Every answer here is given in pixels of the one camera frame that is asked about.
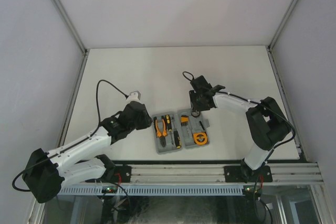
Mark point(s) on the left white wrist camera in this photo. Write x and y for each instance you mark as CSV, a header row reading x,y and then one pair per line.
x,y
134,96

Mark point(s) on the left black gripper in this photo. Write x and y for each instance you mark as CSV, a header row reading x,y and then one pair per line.
x,y
147,120

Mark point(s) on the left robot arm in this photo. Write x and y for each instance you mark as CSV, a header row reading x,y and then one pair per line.
x,y
46,173

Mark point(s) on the orange handled pliers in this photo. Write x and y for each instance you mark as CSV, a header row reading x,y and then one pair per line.
x,y
161,134

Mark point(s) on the orange tape measure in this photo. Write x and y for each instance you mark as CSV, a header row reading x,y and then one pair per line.
x,y
200,138

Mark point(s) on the aluminium front rail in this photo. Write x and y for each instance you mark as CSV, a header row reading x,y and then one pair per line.
x,y
213,174

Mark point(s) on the black electrical tape roll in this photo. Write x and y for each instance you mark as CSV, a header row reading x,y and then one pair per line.
x,y
195,114

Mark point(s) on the right aluminium frame post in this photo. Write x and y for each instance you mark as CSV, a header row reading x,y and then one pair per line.
x,y
284,20

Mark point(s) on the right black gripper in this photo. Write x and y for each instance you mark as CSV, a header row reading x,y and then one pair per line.
x,y
195,106

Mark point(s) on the slotted grey cable duct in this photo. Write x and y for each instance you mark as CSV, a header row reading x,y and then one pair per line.
x,y
153,190

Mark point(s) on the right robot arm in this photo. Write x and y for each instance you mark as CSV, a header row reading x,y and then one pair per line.
x,y
268,126

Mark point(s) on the grey plastic tool case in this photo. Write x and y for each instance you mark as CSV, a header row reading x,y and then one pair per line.
x,y
185,133

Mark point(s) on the hex key set orange holder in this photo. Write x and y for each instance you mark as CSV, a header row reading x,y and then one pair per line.
x,y
184,120

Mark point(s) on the left aluminium frame post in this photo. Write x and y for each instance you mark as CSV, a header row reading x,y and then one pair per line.
x,y
69,24

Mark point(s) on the small black screwdriver bit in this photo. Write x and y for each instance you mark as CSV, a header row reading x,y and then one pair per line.
x,y
202,126

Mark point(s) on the aluminium frame post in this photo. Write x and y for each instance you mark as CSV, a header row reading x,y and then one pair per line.
x,y
284,20
69,24

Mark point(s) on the black yellow screwdriver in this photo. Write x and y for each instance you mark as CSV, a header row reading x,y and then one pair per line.
x,y
168,123
177,140

